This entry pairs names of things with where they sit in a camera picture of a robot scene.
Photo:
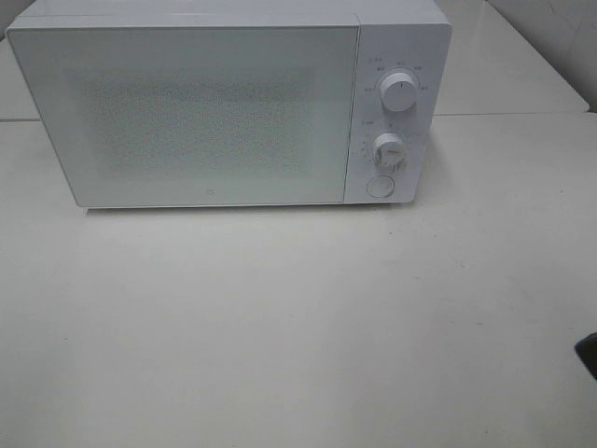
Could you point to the white timer knob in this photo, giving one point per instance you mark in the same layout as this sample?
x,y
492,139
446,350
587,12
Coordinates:
x,y
388,149

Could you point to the round white door-release button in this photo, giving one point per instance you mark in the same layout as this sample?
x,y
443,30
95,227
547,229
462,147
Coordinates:
x,y
381,186

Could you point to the white microwave door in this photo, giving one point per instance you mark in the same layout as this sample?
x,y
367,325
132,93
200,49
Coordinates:
x,y
187,117

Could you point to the upper white power knob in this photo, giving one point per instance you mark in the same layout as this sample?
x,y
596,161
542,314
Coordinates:
x,y
398,90

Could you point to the white microwave oven body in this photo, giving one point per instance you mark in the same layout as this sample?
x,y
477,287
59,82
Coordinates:
x,y
411,35

